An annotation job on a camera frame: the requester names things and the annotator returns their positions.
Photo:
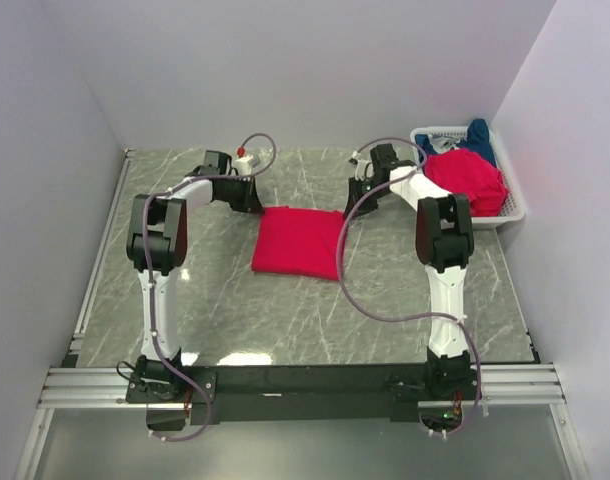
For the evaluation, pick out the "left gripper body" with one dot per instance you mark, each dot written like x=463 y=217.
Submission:
x=236 y=193

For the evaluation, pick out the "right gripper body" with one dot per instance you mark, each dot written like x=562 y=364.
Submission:
x=370 y=202

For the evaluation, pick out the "red t shirt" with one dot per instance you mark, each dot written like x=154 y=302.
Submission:
x=298 y=242
x=465 y=172

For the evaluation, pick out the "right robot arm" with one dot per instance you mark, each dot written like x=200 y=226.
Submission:
x=444 y=244

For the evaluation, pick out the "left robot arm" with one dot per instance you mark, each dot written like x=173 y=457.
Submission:
x=157 y=246

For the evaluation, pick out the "red t shirt in basket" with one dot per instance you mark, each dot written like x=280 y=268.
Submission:
x=465 y=172

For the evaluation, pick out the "blue t shirt in basket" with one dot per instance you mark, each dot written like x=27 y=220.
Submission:
x=476 y=137

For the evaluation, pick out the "white plastic laundry basket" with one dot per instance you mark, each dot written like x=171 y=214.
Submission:
x=514 y=206

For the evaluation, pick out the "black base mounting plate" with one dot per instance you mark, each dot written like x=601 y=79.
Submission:
x=289 y=393

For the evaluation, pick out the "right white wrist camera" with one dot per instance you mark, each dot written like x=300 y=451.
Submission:
x=363 y=167

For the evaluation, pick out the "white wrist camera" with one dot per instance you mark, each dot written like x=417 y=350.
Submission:
x=247 y=165
x=363 y=167

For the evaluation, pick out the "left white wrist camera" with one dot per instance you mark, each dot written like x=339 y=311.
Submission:
x=247 y=165

